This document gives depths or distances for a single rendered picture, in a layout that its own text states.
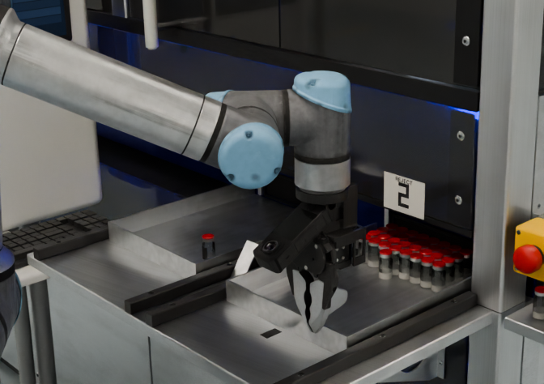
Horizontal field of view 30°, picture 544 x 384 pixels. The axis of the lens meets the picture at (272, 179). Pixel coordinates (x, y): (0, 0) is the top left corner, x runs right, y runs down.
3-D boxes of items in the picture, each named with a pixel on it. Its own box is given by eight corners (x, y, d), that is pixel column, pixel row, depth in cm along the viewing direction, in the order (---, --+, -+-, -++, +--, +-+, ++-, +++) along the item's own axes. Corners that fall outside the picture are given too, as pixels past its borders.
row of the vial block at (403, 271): (364, 258, 172) (364, 232, 170) (448, 290, 159) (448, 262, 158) (354, 261, 170) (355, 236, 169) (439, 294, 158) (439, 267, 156)
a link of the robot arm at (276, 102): (202, 105, 125) (291, 103, 125) (203, 83, 135) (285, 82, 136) (205, 166, 127) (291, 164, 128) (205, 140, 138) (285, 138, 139)
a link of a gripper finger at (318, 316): (353, 329, 144) (354, 269, 141) (323, 342, 140) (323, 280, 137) (337, 322, 146) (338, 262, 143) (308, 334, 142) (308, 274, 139)
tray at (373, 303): (375, 241, 179) (375, 222, 178) (496, 285, 161) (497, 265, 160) (226, 300, 158) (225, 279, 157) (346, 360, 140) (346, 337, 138)
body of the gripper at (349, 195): (367, 267, 141) (368, 185, 137) (322, 284, 136) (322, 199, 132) (328, 251, 147) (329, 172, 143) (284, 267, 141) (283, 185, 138)
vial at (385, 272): (384, 273, 166) (385, 247, 164) (395, 277, 164) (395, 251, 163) (376, 277, 164) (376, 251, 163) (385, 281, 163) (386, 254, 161)
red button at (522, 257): (524, 263, 145) (526, 237, 144) (548, 271, 143) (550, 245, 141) (508, 270, 143) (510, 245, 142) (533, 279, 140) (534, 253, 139)
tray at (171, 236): (253, 194, 204) (252, 177, 202) (345, 228, 185) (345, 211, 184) (108, 240, 183) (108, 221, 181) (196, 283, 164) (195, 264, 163)
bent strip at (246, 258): (248, 272, 168) (248, 239, 166) (261, 278, 166) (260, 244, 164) (180, 298, 159) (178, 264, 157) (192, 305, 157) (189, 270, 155)
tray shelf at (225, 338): (238, 197, 208) (237, 188, 207) (523, 307, 158) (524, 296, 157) (27, 263, 178) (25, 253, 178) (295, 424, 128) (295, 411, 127)
